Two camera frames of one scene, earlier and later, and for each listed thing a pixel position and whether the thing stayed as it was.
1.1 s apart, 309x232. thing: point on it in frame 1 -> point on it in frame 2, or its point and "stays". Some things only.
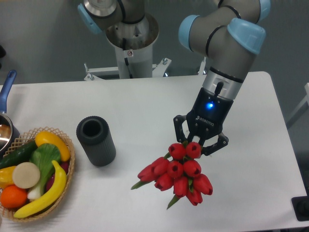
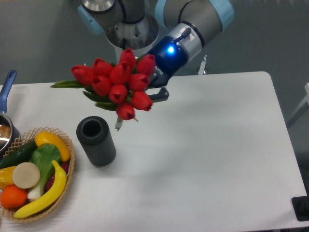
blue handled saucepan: (8, 134) stays
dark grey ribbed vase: (97, 140) stays
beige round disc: (26, 175) stays
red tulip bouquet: (178, 172) -> (119, 87)
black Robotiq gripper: (206, 119) -> (170, 56)
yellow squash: (44, 137) stays
